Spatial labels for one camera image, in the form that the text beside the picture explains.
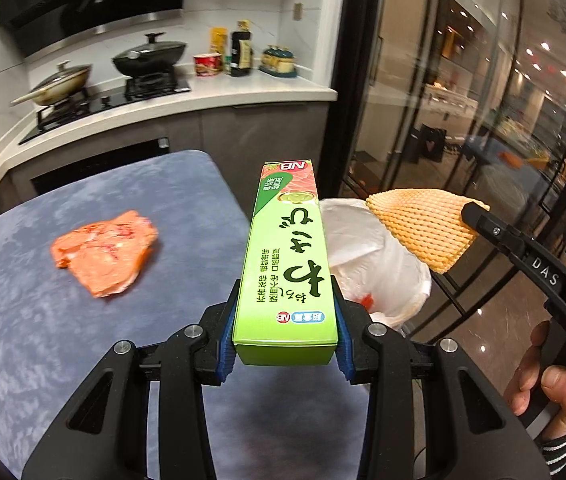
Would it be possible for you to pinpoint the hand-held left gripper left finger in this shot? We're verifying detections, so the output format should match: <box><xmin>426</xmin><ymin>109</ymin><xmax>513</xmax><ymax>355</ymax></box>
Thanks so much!
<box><xmin>22</xmin><ymin>279</ymin><xmax>240</xmax><ymax>480</ymax></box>

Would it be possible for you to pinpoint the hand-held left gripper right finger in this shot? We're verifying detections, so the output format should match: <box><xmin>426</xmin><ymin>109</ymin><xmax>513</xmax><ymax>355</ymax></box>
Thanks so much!
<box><xmin>334</xmin><ymin>291</ymin><xmax>546</xmax><ymax>480</ymax></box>

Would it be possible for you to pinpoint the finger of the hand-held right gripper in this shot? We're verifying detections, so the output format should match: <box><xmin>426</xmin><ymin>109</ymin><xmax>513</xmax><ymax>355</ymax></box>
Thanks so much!
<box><xmin>460</xmin><ymin>200</ymin><xmax>526</xmax><ymax>263</ymax></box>

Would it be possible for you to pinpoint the yellow foam net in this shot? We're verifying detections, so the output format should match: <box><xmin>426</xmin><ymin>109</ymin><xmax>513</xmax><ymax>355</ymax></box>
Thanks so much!
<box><xmin>365</xmin><ymin>187</ymin><xmax>490</xmax><ymax>275</ymax></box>

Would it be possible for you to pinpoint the long green carton box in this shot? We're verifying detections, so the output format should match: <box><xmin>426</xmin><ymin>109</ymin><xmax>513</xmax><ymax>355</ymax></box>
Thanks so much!
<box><xmin>232</xmin><ymin>161</ymin><xmax>340</xmax><ymax>367</ymax></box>

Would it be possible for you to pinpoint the white plastic bag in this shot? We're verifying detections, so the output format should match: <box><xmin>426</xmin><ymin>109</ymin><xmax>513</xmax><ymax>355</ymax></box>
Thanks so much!
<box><xmin>318</xmin><ymin>197</ymin><xmax>434</xmax><ymax>333</ymax></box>

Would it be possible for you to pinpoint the person's right forearm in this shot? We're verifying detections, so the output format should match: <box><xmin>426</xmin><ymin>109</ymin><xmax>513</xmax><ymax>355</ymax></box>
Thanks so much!
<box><xmin>533</xmin><ymin>427</ymin><xmax>566</xmax><ymax>480</ymax></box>

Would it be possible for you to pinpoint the person's right hand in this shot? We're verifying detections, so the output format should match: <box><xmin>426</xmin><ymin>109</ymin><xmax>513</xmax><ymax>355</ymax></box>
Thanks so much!
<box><xmin>506</xmin><ymin>317</ymin><xmax>566</xmax><ymax>443</ymax></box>

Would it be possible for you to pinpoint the black framed glass door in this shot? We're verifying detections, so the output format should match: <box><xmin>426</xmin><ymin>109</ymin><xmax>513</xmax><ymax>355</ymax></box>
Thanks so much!
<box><xmin>330</xmin><ymin>0</ymin><xmax>566</xmax><ymax>461</ymax></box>

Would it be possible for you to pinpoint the orange printed plastic bag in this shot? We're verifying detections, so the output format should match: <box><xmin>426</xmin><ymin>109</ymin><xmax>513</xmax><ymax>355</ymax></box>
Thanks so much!
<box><xmin>50</xmin><ymin>210</ymin><xmax>159</xmax><ymax>299</ymax></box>

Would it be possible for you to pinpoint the blue-grey table cloth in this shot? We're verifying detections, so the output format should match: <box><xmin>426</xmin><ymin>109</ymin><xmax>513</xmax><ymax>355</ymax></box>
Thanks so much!
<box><xmin>0</xmin><ymin>149</ymin><xmax>379</xmax><ymax>480</ymax></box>

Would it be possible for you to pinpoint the grey kitchen cabinet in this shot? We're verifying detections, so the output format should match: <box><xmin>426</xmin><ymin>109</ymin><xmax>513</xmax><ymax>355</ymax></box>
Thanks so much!
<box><xmin>200</xmin><ymin>100</ymin><xmax>331</xmax><ymax>221</ymax></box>

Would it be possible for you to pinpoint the black built-in oven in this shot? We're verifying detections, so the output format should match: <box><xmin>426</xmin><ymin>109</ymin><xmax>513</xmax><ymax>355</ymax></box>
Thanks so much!
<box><xmin>30</xmin><ymin>137</ymin><xmax>171</xmax><ymax>196</ymax></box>

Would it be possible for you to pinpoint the white kitchen counter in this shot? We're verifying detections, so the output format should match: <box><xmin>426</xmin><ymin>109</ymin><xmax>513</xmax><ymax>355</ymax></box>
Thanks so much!
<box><xmin>0</xmin><ymin>72</ymin><xmax>339</xmax><ymax>261</ymax></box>

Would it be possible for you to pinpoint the condiment jar set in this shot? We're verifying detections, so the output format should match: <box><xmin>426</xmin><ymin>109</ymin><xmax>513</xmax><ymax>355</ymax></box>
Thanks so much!
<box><xmin>259</xmin><ymin>45</ymin><xmax>298</xmax><ymax>79</ymax></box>

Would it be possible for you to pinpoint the black gas stove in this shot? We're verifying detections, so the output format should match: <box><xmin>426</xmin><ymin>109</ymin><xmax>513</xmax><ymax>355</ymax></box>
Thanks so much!
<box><xmin>18</xmin><ymin>72</ymin><xmax>193</xmax><ymax>146</ymax></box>

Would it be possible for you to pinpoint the red instant noodle cup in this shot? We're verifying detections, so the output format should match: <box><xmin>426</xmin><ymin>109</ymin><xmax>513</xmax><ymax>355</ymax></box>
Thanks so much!
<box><xmin>193</xmin><ymin>52</ymin><xmax>223</xmax><ymax>78</ymax></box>

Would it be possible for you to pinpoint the black wok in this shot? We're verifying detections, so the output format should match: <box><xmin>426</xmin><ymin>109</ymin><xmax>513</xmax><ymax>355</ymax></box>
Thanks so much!
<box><xmin>112</xmin><ymin>45</ymin><xmax>187</xmax><ymax>77</ymax></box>

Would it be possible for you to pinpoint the dark soy sauce bottle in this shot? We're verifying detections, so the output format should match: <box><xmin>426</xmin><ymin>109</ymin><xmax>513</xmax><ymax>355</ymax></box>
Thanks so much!
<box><xmin>229</xmin><ymin>20</ymin><xmax>255</xmax><ymax>78</ymax></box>

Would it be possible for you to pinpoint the beige frying pan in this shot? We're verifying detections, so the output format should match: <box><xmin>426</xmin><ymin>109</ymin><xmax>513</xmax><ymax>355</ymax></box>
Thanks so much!
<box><xmin>11</xmin><ymin>72</ymin><xmax>94</xmax><ymax>107</ymax></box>

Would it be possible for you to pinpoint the black wok lid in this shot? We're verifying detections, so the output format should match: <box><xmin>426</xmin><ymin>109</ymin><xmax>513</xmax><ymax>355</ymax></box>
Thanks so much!
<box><xmin>113</xmin><ymin>33</ymin><xmax>187</xmax><ymax>61</ymax></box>

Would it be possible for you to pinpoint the glass pan lid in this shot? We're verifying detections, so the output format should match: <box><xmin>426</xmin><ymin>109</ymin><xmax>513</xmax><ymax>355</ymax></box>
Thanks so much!
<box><xmin>38</xmin><ymin>60</ymin><xmax>94</xmax><ymax>92</ymax></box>

